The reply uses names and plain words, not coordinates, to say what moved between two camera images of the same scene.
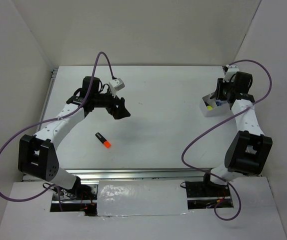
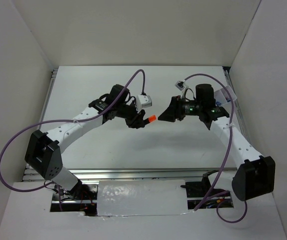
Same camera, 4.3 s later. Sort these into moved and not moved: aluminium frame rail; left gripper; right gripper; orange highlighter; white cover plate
Moved: orange highlighter; left gripper; right gripper
Not moved: white cover plate; aluminium frame rail
